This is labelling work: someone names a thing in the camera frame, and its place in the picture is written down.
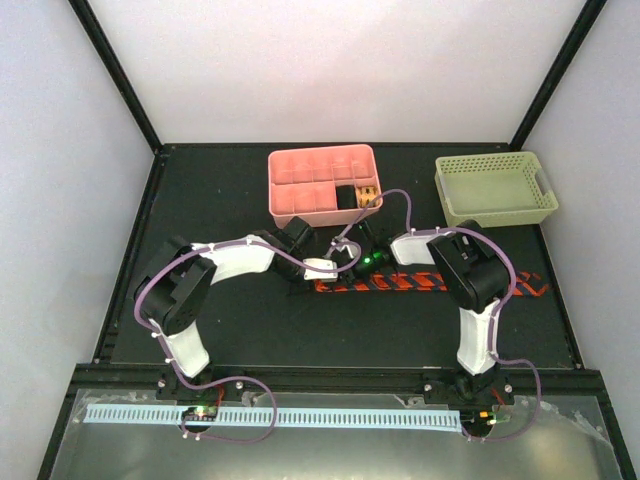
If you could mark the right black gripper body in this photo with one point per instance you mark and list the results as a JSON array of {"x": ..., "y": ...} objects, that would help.
[{"x": 371, "y": 265}]

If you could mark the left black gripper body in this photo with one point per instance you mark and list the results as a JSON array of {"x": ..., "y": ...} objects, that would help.
[{"x": 290, "y": 270}]

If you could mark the orange navy striped tie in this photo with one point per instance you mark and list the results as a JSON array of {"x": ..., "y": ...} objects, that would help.
[{"x": 527, "y": 284}]

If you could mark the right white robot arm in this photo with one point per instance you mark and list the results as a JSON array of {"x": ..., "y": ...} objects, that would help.
[{"x": 478, "y": 276}]

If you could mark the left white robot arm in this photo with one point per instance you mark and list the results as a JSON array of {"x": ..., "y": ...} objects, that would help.
[{"x": 174, "y": 292}]

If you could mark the rolled yellow patterned tie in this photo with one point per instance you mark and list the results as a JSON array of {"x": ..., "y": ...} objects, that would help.
[{"x": 366, "y": 194}]

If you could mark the rolled black tie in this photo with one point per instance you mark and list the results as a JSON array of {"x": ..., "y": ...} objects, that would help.
[{"x": 346, "y": 198}]

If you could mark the pink compartment organizer box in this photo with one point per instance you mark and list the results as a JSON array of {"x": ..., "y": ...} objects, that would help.
[{"x": 302, "y": 183}]

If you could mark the green perforated plastic basket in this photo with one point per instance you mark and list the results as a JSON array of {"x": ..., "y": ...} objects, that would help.
[{"x": 494, "y": 190}]

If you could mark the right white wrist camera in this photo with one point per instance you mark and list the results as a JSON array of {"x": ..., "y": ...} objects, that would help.
[{"x": 344, "y": 246}]

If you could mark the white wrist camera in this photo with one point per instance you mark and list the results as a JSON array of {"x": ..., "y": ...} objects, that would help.
[
  {"x": 320, "y": 269},
  {"x": 344, "y": 246}
]

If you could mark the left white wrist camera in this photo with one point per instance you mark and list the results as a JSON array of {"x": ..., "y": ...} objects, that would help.
[{"x": 320, "y": 269}]

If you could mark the light blue slotted cable duct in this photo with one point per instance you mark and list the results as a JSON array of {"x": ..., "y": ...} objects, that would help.
[{"x": 264, "y": 417}]

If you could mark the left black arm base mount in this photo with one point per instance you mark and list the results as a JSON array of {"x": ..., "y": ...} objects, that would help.
[{"x": 207, "y": 387}]

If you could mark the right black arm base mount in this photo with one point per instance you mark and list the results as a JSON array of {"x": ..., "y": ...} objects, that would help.
[{"x": 450, "y": 387}]

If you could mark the black left frame post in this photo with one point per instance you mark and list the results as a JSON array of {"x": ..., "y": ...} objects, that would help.
[{"x": 101, "y": 44}]

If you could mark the black frame post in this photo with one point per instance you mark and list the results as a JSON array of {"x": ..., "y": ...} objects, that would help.
[
  {"x": 570, "y": 47},
  {"x": 101, "y": 44}
]

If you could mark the black right frame post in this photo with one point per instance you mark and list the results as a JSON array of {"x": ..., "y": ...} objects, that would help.
[{"x": 570, "y": 47}]

